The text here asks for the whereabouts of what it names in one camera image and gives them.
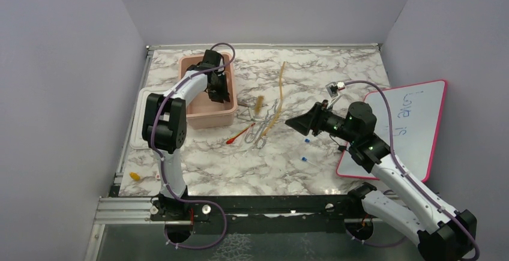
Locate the tan bristle test-tube brush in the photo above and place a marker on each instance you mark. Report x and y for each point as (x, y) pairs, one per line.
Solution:
(258, 105)

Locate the pink framed whiteboard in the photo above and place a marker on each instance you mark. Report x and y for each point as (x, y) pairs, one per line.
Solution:
(416, 112)

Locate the pink plastic bin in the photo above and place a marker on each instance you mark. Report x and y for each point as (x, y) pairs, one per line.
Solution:
(206, 112)

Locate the white clay triangle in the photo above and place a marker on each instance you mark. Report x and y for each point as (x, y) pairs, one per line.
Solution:
(246, 114)

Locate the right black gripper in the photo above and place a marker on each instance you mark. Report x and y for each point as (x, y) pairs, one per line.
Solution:
(314, 119)

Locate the yellow rubber tube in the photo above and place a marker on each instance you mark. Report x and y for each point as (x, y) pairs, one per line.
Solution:
(280, 102)

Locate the yellow pipette bulb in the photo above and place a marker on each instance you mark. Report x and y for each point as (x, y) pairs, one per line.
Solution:
(134, 176)

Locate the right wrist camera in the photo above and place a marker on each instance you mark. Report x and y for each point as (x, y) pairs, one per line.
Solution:
(334, 88)

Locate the red plastic spoon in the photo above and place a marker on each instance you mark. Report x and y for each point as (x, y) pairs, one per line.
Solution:
(233, 138)

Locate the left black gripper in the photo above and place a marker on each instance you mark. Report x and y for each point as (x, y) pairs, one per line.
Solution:
(222, 95)

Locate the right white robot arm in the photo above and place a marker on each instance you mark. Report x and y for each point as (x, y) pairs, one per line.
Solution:
(438, 229)

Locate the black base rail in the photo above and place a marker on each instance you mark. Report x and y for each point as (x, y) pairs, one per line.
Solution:
(213, 215)

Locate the blue capped test tube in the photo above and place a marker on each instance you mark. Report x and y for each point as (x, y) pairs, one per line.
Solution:
(312, 142)
(306, 160)

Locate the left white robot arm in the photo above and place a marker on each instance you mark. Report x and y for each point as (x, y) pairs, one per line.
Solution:
(164, 125)

